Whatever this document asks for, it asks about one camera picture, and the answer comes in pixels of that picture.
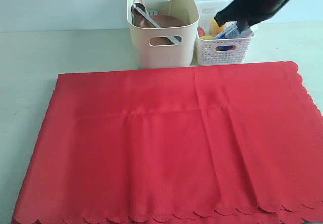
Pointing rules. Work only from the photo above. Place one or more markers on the blue white milk carton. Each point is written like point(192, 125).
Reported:
point(231, 31)

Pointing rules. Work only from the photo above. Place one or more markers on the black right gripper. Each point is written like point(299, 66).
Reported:
point(247, 13)

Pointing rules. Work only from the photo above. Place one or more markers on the red scalloped table cloth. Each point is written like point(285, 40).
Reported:
point(210, 144)

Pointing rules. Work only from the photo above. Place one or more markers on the brown wooden plate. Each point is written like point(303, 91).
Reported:
point(165, 21)

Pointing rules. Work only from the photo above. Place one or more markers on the red sausage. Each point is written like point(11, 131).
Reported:
point(201, 31)

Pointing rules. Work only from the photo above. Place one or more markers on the dark wooden spoon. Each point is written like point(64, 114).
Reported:
point(137, 17)

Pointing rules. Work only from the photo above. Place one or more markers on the white perforated plastic basket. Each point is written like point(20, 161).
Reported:
point(205, 50)

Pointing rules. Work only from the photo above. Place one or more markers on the yellow cheese wedge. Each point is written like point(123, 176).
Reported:
point(215, 29)

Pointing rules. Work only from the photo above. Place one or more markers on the yellow lemon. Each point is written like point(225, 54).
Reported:
point(207, 37)

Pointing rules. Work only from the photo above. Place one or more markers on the cream plastic bin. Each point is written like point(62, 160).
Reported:
point(168, 55)

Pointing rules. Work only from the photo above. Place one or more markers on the steel table knife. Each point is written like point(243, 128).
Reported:
point(138, 8)

